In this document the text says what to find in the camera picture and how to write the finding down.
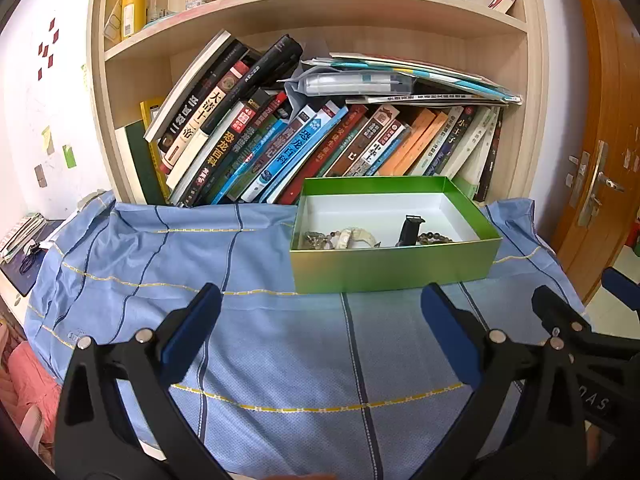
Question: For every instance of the brown wooden door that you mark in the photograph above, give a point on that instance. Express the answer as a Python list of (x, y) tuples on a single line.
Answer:
[(612, 115)]

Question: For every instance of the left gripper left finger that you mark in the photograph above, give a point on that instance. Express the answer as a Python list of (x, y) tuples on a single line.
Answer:
[(94, 438)]

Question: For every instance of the orange book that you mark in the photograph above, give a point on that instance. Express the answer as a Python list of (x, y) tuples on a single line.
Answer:
[(394, 165)]

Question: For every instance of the stack of magazines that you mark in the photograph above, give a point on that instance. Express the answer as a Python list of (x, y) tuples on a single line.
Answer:
[(362, 79)]

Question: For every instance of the white green book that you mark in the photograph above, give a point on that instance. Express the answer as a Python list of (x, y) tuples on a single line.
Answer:
[(468, 177)]

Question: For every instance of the silver door handle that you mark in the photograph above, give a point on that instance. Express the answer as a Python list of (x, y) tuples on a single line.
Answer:
[(589, 179)]

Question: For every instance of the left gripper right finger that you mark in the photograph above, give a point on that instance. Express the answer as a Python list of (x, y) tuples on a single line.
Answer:
[(546, 438)]

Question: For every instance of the green cardboard box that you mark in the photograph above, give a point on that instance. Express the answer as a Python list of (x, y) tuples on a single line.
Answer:
[(428, 231)]

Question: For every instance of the wooden bookshelf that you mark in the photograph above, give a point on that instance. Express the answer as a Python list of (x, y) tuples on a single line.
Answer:
[(509, 48)]

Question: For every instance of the black red book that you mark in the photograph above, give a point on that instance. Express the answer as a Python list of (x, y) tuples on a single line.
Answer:
[(488, 169)]

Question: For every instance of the yellow canister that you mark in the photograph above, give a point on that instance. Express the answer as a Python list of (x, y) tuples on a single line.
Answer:
[(133, 17)]

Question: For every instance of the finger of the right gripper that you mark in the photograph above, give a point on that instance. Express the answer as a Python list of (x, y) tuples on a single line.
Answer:
[(625, 290), (575, 331)]

